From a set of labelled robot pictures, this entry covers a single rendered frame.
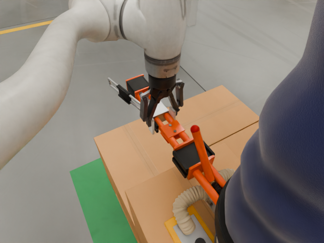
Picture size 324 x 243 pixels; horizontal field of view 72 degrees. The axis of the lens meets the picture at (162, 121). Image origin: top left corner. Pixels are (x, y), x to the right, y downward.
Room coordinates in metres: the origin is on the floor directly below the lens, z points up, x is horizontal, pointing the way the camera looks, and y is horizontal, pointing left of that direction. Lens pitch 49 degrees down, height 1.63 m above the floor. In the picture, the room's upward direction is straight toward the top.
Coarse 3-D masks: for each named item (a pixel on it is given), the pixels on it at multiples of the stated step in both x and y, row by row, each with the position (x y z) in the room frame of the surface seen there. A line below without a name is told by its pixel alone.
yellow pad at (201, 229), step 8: (192, 208) 0.24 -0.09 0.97; (192, 216) 0.22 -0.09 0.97; (200, 216) 0.22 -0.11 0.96; (168, 224) 0.20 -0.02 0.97; (176, 224) 0.20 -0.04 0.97; (200, 224) 0.20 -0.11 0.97; (168, 232) 0.18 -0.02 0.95; (176, 232) 0.18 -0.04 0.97; (192, 232) 0.18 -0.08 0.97; (200, 232) 0.18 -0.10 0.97; (208, 232) 0.18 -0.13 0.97; (176, 240) 0.16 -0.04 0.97; (184, 240) 0.16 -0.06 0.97; (192, 240) 0.16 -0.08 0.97; (200, 240) 0.15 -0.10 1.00; (208, 240) 0.16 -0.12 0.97
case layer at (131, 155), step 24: (216, 96) 1.18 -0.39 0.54; (192, 120) 0.96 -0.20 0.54; (216, 120) 0.96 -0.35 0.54; (240, 120) 0.96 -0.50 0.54; (96, 144) 0.77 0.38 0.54; (120, 144) 0.77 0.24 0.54; (144, 144) 0.77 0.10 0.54; (168, 144) 0.77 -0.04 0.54; (216, 144) 0.77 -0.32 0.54; (240, 144) 0.77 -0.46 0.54; (120, 168) 0.61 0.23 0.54; (144, 168) 0.61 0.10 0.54; (168, 168) 0.61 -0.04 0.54; (120, 192) 0.48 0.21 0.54
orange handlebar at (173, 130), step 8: (136, 96) 0.60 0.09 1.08; (160, 120) 0.48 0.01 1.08; (168, 120) 0.48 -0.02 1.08; (176, 120) 0.48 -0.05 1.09; (160, 128) 0.45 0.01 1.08; (168, 128) 0.44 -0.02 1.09; (176, 128) 0.44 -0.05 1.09; (168, 136) 0.41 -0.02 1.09; (176, 136) 0.43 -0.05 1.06; (184, 136) 0.41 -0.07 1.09; (176, 144) 0.38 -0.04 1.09; (200, 176) 0.28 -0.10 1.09; (216, 176) 0.28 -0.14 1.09; (200, 184) 0.27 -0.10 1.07; (208, 184) 0.26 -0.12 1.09; (224, 184) 0.26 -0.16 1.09; (208, 192) 0.24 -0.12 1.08; (216, 192) 0.24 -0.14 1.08; (216, 200) 0.22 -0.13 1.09
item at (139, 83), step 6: (132, 78) 0.68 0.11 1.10; (138, 78) 0.68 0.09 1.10; (144, 78) 0.68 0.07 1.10; (126, 84) 0.66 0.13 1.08; (132, 84) 0.64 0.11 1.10; (138, 84) 0.64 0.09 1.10; (144, 84) 0.64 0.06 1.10; (132, 90) 0.62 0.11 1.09; (138, 90) 0.61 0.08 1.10; (144, 90) 0.62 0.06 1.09
